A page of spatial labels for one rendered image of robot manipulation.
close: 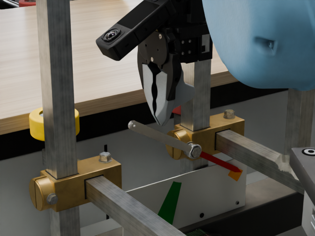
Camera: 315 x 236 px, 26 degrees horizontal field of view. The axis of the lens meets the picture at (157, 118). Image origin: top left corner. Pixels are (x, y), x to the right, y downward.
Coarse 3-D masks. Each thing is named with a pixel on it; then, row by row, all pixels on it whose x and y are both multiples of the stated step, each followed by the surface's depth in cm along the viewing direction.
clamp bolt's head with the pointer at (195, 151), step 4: (188, 144) 111; (196, 148) 110; (184, 152) 112; (192, 152) 110; (196, 152) 111; (200, 152) 111; (204, 152) 114; (192, 156) 111; (196, 156) 111; (200, 156) 114; (204, 156) 114; (208, 156) 115; (212, 156) 115; (208, 160) 115; (212, 160) 115; (216, 160) 116; (220, 160) 117; (220, 164) 117; (224, 164) 117; (228, 164) 118; (228, 168) 118; (232, 168) 119; (236, 168) 119
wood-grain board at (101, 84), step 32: (96, 0) 201; (128, 0) 201; (0, 32) 164; (32, 32) 164; (96, 32) 164; (0, 64) 139; (32, 64) 139; (96, 64) 139; (128, 64) 139; (224, 64) 139; (0, 96) 120; (32, 96) 120; (96, 96) 120; (128, 96) 123; (0, 128) 110
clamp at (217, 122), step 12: (216, 120) 117; (228, 120) 117; (240, 120) 117; (168, 132) 114; (180, 132) 112; (192, 132) 112; (204, 132) 113; (216, 132) 115; (240, 132) 118; (204, 144) 114; (180, 156) 112
